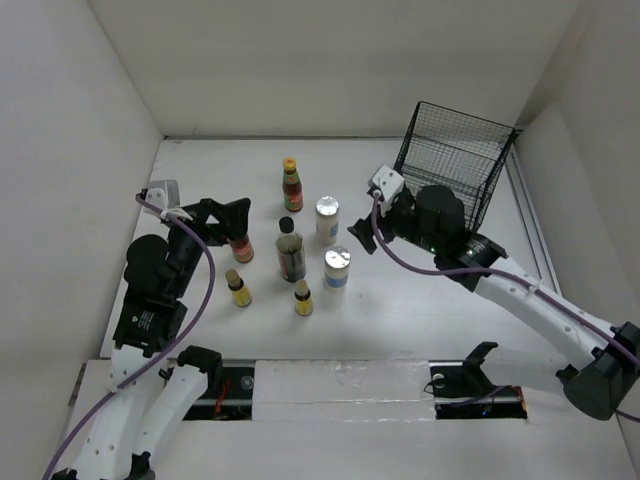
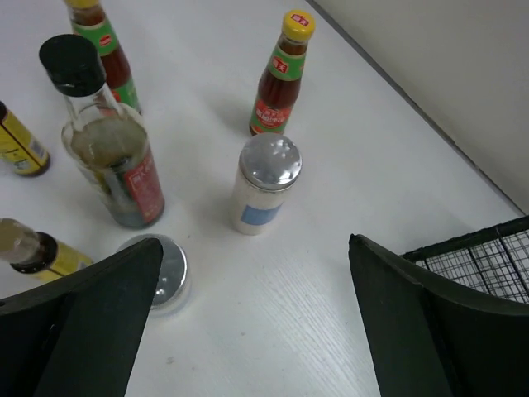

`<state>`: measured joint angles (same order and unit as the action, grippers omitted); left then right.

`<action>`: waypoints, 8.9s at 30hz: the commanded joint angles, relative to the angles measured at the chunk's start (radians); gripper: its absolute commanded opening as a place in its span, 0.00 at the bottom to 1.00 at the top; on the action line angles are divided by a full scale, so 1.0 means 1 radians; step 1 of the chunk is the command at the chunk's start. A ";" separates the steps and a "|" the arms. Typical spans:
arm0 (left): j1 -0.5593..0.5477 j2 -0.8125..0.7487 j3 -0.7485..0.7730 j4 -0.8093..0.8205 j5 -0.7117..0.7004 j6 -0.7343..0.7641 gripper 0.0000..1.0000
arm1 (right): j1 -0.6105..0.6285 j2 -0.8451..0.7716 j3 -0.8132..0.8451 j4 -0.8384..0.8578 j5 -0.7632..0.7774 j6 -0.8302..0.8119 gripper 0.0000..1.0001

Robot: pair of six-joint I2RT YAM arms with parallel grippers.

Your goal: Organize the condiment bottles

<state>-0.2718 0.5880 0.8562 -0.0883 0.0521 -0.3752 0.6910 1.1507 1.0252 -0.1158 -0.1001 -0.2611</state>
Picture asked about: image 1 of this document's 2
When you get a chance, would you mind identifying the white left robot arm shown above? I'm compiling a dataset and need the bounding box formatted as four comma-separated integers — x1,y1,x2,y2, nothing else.
43,189,251,479

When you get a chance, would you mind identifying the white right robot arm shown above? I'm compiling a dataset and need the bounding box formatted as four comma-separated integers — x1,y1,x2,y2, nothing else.
348,181,639,420

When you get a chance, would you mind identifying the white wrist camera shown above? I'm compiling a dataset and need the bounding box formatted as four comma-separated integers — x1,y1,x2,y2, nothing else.
141,180,180,218
368,164,405,216

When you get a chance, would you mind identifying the small yellow bottle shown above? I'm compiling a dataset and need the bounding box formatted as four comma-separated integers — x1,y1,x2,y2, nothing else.
225,269,252,308
294,279,313,316

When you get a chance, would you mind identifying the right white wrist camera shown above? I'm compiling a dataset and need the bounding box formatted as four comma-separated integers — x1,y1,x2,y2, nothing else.
368,164,405,216

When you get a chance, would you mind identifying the yellow cap sauce bottle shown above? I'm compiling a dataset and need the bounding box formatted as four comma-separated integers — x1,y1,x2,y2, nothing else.
282,157,304,212

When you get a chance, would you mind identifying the white shaker blue label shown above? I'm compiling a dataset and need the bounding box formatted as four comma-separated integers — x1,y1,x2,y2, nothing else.
324,246,351,293

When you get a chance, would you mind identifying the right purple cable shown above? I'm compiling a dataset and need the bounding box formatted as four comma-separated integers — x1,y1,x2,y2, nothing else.
372,188,640,419

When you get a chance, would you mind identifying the black wire basket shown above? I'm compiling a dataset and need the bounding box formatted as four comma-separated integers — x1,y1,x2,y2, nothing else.
394,101,516,231

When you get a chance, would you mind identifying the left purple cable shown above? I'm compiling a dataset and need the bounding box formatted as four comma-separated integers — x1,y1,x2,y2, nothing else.
40,193,218,480

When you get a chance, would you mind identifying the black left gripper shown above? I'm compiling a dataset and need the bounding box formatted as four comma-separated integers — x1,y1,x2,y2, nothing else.
164,196,250,296

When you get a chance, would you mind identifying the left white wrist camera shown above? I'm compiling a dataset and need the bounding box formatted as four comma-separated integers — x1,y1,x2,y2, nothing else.
141,180,180,218

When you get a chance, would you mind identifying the metal base rail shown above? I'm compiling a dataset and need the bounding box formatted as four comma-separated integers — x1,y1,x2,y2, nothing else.
185,360,528,423

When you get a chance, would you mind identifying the dark soy sauce bottle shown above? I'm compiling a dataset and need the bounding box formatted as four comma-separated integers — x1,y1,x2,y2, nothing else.
275,216,306,283

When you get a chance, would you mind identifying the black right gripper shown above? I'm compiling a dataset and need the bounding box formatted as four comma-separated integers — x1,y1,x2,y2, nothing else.
348,190,442,255

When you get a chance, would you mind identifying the purple cable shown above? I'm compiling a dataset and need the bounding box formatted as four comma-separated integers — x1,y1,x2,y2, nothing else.
372,188,640,419
40,193,218,480

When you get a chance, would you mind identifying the red sauce bottle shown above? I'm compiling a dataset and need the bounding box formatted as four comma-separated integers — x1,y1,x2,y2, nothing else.
229,235,254,263

